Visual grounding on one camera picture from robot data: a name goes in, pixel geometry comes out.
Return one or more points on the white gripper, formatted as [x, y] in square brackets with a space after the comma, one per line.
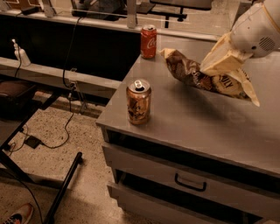
[254, 32]

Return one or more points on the brown chip bag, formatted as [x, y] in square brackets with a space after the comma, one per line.
[235, 84]

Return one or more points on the orange soda can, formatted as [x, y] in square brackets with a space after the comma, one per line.
[148, 41]

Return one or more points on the brown patterned drink can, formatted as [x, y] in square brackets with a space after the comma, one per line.
[138, 94]

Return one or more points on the grey cabinet with drawers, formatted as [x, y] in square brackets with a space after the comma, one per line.
[202, 158]

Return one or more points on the white spray bottle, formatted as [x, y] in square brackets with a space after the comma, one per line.
[20, 54]

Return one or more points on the black power adapter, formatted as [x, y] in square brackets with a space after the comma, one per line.
[32, 141]

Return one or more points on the orange white sneaker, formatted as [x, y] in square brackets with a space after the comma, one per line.
[21, 216]

